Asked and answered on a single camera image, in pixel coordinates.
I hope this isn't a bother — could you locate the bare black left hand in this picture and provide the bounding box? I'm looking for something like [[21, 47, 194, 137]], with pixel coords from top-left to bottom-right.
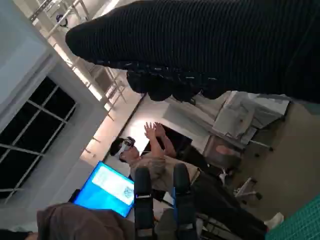
[[133, 163, 201, 240]]

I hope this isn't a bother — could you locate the black knitted gloved right hand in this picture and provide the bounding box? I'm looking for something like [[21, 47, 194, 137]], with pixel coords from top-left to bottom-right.
[[65, 0, 320, 105]]

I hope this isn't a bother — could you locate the person wearing headset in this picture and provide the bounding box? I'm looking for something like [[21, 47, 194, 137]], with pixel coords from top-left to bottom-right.
[[109, 121, 285, 236]]

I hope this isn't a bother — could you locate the computer monitor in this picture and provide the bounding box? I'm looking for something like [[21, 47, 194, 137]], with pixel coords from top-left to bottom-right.
[[72, 161, 136, 218]]

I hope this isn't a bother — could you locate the white VR headset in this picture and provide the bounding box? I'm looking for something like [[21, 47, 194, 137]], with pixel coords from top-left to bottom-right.
[[116, 136, 136, 157]]

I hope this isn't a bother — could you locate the seated person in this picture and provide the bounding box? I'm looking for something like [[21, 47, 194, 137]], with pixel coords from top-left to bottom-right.
[[0, 202, 136, 240]]

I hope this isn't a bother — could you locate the grey white rolling chair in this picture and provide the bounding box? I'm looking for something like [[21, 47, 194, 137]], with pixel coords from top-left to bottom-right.
[[212, 91, 292, 151]]

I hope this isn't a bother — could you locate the grey metal cabinet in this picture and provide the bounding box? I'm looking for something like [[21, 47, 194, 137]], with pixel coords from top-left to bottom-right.
[[202, 136, 242, 173]]

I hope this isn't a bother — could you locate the white swivel chair base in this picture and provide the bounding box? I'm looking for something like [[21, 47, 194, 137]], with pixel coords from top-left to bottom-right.
[[233, 177, 263, 201]]

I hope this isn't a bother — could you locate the dark paned window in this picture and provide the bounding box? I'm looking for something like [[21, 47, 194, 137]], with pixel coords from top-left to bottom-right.
[[0, 76, 77, 200]]

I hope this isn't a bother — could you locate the green cutting mat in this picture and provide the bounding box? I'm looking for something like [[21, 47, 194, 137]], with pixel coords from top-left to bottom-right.
[[264, 192, 320, 240]]

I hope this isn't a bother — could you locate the black wall screen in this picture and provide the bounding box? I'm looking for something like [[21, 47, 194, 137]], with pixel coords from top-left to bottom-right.
[[159, 124, 193, 161]]

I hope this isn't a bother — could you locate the dark ceiling camera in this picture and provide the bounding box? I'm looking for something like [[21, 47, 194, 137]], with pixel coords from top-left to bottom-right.
[[56, 14, 69, 27]]

